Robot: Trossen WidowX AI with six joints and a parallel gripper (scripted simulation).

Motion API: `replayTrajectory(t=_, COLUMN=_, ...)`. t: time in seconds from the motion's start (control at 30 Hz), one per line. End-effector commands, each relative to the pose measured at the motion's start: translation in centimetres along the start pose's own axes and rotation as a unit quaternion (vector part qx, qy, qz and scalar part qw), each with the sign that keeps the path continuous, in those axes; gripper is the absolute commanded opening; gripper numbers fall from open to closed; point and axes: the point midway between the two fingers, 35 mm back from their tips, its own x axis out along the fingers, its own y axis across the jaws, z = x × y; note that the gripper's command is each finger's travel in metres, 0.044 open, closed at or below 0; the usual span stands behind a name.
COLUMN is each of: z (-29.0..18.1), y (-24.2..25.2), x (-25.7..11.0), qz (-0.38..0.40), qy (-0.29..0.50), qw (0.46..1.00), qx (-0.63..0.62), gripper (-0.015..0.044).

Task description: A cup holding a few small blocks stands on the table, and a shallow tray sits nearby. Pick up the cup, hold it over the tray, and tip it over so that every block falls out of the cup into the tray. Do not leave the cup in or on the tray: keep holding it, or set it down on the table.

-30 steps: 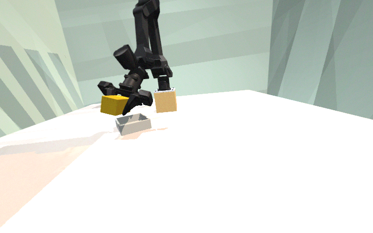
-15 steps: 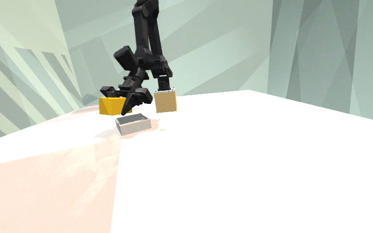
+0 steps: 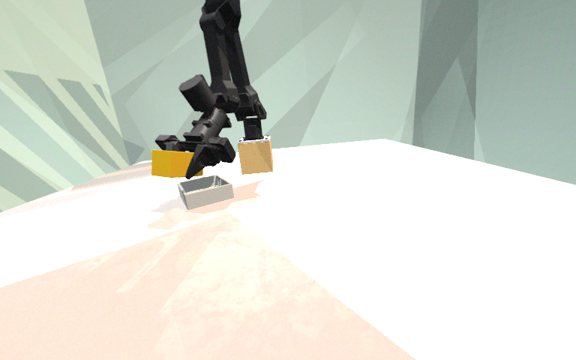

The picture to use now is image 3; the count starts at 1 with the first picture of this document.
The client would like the yellow square cup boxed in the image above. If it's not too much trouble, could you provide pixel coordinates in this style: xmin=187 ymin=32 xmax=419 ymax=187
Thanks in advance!
xmin=151 ymin=150 xmax=194 ymax=178

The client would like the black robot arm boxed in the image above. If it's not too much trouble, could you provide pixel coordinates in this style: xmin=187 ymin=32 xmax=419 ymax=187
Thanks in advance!
xmin=179 ymin=0 xmax=267 ymax=141

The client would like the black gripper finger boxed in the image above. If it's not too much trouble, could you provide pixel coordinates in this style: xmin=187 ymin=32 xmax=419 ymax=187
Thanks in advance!
xmin=185 ymin=144 xmax=220 ymax=180
xmin=164 ymin=142 xmax=180 ymax=152

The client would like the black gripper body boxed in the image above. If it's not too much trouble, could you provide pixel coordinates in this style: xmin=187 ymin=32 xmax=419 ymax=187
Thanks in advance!
xmin=155 ymin=118 xmax=236 ymax=163

